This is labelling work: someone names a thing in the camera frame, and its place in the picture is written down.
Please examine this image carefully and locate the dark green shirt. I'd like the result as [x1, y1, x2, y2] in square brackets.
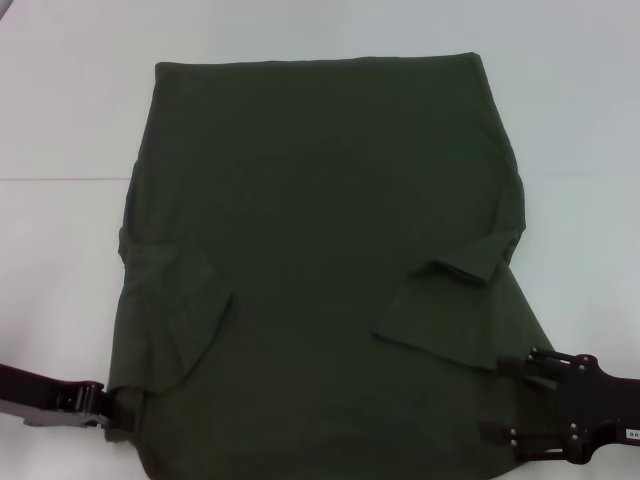
[103, 51, 569, 480]

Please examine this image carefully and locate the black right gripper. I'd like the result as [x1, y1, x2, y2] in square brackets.
[479, 347, 640, 465]

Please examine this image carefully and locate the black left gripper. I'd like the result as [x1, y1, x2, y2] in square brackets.
[0, 363, 143, 431]

